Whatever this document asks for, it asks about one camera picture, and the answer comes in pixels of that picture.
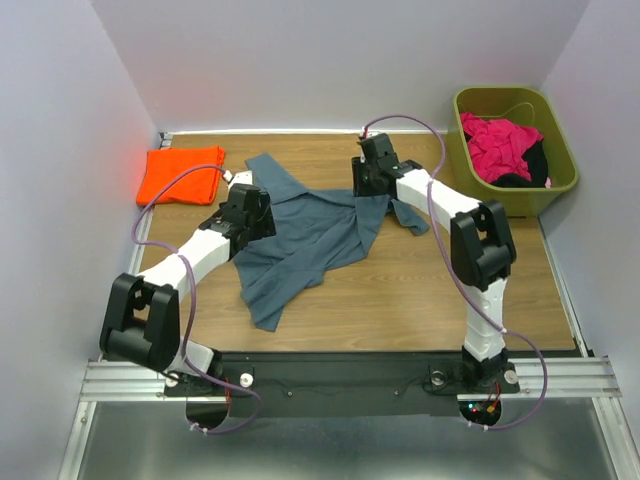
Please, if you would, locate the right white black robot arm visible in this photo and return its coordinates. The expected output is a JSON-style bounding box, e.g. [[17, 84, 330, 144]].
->
[[352, 133, 516, 390]]

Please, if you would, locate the aluminium extrusion rail frame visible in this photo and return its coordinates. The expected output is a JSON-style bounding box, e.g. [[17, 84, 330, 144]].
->
[[57, 132, 640, 480]]

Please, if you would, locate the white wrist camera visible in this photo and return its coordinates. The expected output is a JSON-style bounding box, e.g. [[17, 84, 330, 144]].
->
[[358, 127, 377, 144], [222, 170, 254, 188]]

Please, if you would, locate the crumpled black t-shirt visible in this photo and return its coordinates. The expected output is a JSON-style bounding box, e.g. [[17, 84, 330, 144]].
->
[[493, 141, 551, 188]]

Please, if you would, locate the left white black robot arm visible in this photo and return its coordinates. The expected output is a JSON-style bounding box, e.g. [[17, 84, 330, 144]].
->
[[99, 183, 276, 394]]

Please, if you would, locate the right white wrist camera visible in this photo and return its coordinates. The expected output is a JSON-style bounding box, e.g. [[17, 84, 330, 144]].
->
[[358, 127, 377, 144]]

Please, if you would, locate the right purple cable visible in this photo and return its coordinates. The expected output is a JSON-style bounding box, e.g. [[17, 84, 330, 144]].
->
[[360, 114, 549, 432]]

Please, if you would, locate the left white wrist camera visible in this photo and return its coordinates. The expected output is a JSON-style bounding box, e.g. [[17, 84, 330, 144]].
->
[[222, 170, 254, 188]]

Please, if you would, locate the olive green plastic bin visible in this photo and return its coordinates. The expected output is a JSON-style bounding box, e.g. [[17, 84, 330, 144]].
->
[[445, 86, 579, 217]]

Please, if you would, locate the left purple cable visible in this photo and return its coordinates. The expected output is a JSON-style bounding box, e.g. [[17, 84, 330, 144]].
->
[[130, 164, 264, 435]]

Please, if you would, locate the folded orange t-shirt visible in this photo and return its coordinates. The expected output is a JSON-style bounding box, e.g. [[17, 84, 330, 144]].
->
[[136, 146, 226, 207]]

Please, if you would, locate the purple cable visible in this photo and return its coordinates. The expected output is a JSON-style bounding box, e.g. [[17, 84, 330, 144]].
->
[[360, 114, 549, 432], [130, 164, 264, 435]]

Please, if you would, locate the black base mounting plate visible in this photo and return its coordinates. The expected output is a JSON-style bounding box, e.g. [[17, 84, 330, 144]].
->
[[164, 349, 521, 419]]

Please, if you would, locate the blue-grey t-shirt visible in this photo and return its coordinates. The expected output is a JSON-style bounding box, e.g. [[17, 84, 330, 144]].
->
[[234, 154, 429, 332]]

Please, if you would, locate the crumpled pink t-shirt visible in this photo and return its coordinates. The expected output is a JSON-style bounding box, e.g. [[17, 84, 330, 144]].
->
[[460, 112, 544, 185]]

